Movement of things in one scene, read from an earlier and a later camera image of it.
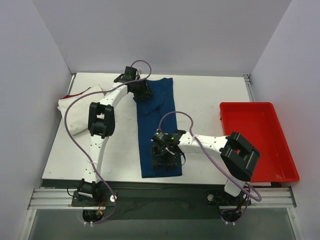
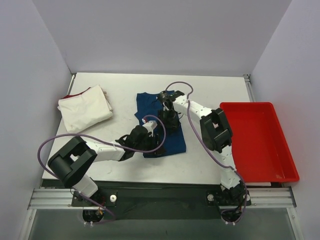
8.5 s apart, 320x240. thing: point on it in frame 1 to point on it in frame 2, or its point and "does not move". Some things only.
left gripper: x=143 y=91 to x=155 y=144
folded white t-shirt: x=77 y=113 does not move
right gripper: x=163 y=157 to x=170 y=122
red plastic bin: x=259 y=122 does not move
